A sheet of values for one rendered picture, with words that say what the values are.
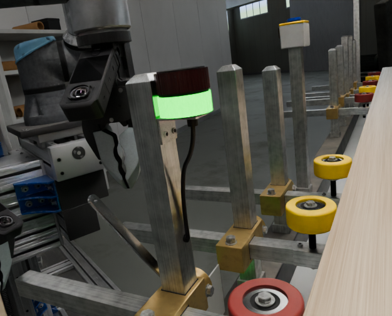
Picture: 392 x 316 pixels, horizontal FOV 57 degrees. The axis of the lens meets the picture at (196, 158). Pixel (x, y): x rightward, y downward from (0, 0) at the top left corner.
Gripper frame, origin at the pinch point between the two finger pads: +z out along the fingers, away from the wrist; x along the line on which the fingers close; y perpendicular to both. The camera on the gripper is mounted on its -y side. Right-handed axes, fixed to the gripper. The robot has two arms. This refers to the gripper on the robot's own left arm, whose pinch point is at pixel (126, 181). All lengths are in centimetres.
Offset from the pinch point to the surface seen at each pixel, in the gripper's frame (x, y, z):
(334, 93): -58, 134, 9
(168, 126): -8.7, -5.7, -8.1
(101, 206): 1.7, -5.7, 1.2
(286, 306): -20.0, -14.8, 9.9
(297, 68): -33, 65, -9
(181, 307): -7.8, -9.6, 13.7
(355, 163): -39, 31, 11
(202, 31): 59, 684, -63
